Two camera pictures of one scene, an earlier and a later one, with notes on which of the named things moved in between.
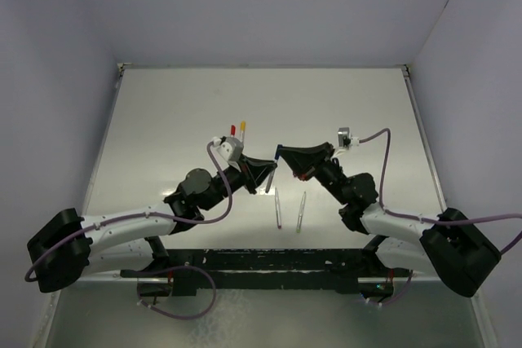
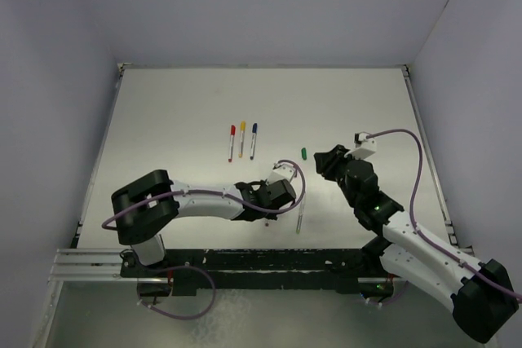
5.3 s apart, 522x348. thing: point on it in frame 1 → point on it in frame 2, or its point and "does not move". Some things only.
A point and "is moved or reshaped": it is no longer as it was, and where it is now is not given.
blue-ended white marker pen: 269,181 is moved or reshaped
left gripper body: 246,175 → 268,216
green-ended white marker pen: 301,212 does not move
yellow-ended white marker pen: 242,131 does not move
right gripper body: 323,155 → 333,169
